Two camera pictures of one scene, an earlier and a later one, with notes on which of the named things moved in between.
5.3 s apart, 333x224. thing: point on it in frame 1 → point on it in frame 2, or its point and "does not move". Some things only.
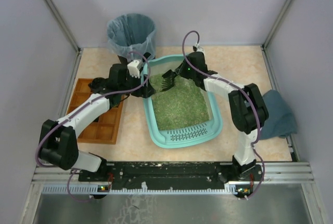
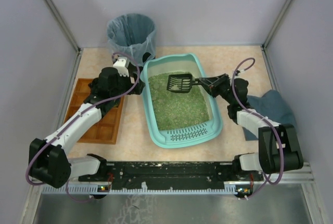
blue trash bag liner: (132, 35) does not move
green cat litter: (183, 104) does not move
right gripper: (182, 70) → (218, 86)
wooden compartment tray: (105, 129) does not move
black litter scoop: (168, 81) → (182, 83)
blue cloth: (280, 122) does not move
